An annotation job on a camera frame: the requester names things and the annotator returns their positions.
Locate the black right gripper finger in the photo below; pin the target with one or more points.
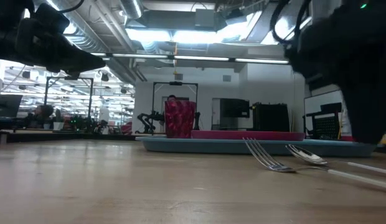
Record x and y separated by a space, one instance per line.
367 118

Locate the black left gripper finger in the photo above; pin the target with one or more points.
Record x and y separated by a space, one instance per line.
74 69
78 57

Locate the red faceted plastic cup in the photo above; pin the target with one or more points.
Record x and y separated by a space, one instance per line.
180 119

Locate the pink round plate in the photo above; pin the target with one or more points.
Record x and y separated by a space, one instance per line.
242 135

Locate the black background robot arm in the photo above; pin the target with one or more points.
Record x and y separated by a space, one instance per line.
147 119

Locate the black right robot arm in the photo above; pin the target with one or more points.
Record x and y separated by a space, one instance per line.
376 9

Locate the blue plastic tray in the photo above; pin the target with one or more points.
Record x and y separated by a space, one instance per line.
211 147

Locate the black perforated cart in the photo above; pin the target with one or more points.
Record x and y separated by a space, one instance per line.
325 126

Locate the person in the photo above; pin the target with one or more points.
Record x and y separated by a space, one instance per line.
43 115
172 98

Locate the dark computer monitor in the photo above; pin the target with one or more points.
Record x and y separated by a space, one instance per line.
6 105

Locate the black cabinet box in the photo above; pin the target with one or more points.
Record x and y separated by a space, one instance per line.
271 117

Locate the long ceiling light strip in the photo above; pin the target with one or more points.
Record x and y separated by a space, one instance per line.
199 58

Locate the black square monitor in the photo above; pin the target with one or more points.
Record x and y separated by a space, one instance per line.
234 108

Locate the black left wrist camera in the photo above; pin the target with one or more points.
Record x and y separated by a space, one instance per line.
51 18

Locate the black aluminium table frame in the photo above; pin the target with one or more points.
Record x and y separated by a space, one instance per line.
56 137

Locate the silver ventilation duct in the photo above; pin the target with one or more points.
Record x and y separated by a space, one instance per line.
130 8

